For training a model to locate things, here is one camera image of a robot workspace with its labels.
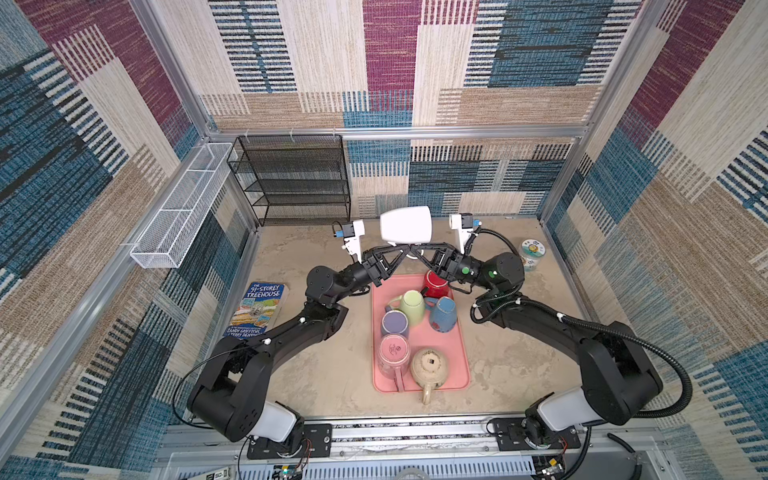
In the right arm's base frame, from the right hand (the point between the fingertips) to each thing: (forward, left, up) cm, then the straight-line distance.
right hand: (410, 253), depth 66 cm
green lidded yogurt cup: (+21, -43, -27) cm, 55 cm away
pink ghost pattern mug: (-15, +4, -23) cm, 27 cm away
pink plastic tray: (-4, -4, -36) cm, 36 cm away
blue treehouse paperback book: (+5, +45, -32) cm, 56 cm away
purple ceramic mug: (-3, +4, -27) cm, 27 cm away
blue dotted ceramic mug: (-2, -10, -25) cm, 27 cm away
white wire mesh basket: (+6, +57, -1) cm, 57 cm away
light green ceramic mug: (+1, -2, -24) cm, 24 cm away
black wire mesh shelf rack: (+48, +37, -16) cm, 63 cm away
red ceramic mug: (+7, -9, -24) cm, 27 cm away
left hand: (-1, 0, +2) cm, 2 cm away
